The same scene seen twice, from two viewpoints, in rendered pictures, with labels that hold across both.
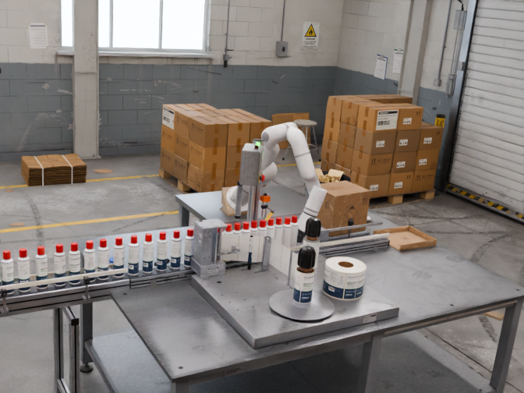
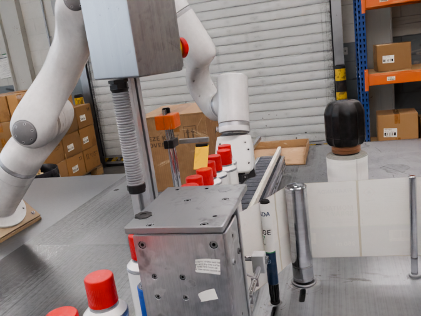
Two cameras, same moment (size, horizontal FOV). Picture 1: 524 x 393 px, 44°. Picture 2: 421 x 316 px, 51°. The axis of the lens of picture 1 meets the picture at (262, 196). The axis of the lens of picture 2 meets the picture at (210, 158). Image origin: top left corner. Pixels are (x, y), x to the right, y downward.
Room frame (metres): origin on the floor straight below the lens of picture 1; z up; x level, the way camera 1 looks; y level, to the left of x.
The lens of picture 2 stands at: (2.70, 0.56, 1.31)
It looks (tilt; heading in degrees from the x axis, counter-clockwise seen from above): 13 degrees down; 318
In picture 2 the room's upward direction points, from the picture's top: 7 degrees counter-clockwise
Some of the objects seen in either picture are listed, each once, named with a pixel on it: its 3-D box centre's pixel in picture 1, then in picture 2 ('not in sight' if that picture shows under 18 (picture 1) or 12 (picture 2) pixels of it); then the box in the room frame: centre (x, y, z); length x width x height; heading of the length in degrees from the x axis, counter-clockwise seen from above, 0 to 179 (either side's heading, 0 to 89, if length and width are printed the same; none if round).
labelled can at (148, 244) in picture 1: (147, 253); not in sight; (3.02, 0.54, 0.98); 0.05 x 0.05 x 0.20
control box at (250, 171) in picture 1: (251, 164); (129, 22); (3.41, 0.07, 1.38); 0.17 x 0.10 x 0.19; 176
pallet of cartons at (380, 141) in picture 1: (380, 149); (38, 142); (7.59, -1.35, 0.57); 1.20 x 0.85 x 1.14; 124
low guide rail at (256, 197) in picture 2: (316, 245); (257, 194); (3.51, -0.33, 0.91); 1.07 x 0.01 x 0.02; 121
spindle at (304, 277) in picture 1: (304, 276); not in sight; (2.79, -0.23, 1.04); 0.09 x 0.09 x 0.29
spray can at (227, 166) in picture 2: (286, 235); (228, 191); (3.44, -0.15, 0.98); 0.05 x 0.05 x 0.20
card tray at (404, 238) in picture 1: (404, 237); (276, 152); (3.90, -0.92, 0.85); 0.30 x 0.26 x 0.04; 121
